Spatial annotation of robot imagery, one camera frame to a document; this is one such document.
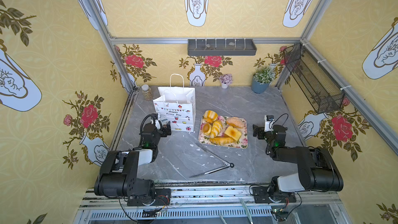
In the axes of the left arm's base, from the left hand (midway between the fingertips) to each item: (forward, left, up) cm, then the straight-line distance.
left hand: (158, 121), depth 92 cm
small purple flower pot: (+34, -45, +2) cm, 56 cm away
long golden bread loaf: (-13, -37, 0) cm, 39 cm away
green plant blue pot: (+30, -69, +6) cm, 75 cm away
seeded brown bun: (0, -47, -2) cm, 47 cm away
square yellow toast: (-8, -44, -2) cm, 45 cm away
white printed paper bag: (-1, -13, +18) cm, 22 cm away
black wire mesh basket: (+10, -90, +20) cm, 93 cm away
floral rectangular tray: (-12, -50, -7) cm, 52 cm away
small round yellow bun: (-5, -29, -2) cm, 29 cm away
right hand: (-3, -66, -1) cm, 66 cm away
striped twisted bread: (-6, -34, 0) cm, 35 cm away
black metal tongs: (-24, -39, -6) cm, 46 cm away
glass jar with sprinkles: (+24, +11, 0) cm, 27 cm away
